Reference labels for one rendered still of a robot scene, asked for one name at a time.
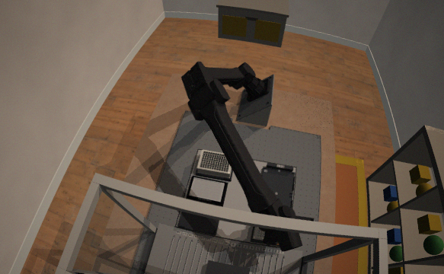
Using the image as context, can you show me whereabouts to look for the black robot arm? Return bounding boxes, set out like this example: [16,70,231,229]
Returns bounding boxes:
[181,62,314,252]

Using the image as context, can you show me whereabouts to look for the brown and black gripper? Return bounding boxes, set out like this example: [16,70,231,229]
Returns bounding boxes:
[263,229,279,245]

